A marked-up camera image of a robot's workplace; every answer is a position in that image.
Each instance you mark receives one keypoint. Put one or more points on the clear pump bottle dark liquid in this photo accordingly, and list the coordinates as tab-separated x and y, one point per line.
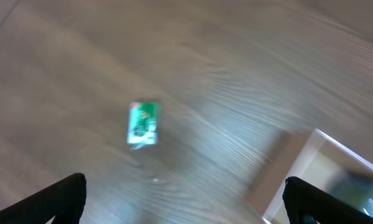
354	189

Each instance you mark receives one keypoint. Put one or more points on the white cardboard box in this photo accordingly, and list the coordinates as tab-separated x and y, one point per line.
312	156

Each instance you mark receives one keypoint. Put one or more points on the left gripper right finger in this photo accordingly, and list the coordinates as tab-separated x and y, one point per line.
305	203

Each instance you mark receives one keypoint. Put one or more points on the green white soap packet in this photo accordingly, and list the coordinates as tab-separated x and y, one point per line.
143	124

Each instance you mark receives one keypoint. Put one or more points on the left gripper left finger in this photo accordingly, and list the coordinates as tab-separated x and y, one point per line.
61	202

